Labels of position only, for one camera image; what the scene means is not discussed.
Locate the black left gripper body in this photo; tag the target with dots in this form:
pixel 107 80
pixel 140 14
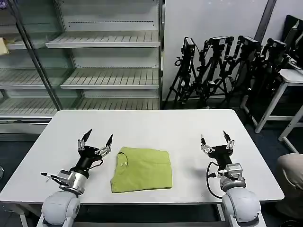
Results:
pixel 87 158

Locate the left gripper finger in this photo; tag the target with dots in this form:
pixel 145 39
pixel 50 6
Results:
pixel 82 143
pixel 104 150

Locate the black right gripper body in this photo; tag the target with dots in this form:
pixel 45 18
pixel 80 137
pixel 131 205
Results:
pixel 221 154

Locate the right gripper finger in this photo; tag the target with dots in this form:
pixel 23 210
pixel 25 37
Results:
pixel 230 143
pixel 205 147

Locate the green shirt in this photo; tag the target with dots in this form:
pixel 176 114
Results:
pixel 144 170

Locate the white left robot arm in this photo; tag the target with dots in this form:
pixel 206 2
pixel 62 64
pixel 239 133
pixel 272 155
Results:
pixel 61 208

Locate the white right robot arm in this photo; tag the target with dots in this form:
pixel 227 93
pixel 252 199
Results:
pixel 241 205

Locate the white table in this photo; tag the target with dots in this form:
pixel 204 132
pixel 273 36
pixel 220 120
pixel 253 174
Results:
pixel 165 127

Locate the empty glass display shelf unit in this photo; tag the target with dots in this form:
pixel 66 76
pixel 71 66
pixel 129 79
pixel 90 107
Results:
pixel 104 78

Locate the person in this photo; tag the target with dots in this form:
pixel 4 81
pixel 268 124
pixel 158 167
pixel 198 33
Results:
pixel 292 179

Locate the white metal desk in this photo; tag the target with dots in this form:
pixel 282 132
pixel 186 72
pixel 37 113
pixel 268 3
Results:
pixel 291 75

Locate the cardboard box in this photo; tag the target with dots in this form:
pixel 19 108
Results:
pixel 3 47

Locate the black monitor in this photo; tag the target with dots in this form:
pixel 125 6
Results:
pixel 293 35

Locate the black tripod with wide camera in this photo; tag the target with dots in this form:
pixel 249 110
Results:
pixel 216 61
pixel 272 61
pixel 246 59

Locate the black tripod with box camera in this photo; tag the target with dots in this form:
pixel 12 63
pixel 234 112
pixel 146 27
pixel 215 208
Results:
pixel 188 61

